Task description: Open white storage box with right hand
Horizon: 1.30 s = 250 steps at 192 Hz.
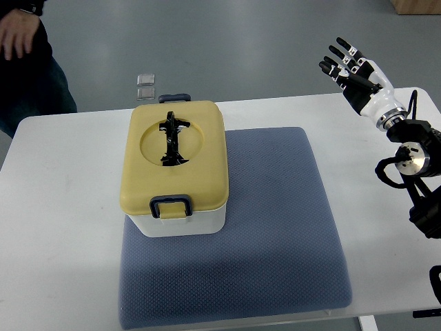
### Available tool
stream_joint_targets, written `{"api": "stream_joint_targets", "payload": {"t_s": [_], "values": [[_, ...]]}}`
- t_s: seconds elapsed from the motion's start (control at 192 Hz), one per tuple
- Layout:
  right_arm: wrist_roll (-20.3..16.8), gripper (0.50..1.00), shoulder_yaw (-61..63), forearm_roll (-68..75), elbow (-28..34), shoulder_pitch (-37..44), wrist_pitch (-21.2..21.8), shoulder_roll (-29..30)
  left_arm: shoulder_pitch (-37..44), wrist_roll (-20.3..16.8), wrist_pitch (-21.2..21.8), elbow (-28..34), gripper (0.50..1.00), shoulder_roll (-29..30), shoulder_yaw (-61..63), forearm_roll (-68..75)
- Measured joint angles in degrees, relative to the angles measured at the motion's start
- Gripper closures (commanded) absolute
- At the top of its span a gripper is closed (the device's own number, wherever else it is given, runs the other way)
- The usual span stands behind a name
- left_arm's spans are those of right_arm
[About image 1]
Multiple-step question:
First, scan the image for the cardboard box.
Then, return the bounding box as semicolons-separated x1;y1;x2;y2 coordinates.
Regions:
390;0;440;15

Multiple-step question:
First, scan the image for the yellow box lid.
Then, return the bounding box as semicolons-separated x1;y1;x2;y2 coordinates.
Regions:
120;101;229;219

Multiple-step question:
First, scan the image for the upper floor plate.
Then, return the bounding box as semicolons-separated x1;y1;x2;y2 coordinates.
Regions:
137;73;155;86

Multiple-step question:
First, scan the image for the person in dark clothes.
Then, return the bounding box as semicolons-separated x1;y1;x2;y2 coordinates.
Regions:
1;1;77;138

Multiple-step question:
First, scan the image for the white table leg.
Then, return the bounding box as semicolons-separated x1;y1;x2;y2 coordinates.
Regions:
358;315;378;331

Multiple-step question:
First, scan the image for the blue grey cushion mat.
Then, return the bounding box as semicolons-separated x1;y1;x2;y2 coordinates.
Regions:
119;127;352;330

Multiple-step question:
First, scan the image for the black table bracket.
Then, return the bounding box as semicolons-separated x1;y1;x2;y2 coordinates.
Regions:
412;309;441;319

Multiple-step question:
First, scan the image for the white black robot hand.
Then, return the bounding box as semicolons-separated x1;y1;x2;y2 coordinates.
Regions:
319;37;408;132

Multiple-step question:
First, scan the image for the white storage box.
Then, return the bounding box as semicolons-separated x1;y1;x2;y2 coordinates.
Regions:
127;203;227;237

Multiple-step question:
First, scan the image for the person's hand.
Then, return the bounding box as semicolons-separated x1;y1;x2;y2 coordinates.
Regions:
1;9;40;61

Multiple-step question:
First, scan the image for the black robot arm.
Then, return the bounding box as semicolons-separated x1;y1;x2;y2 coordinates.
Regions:
375;90;440;239

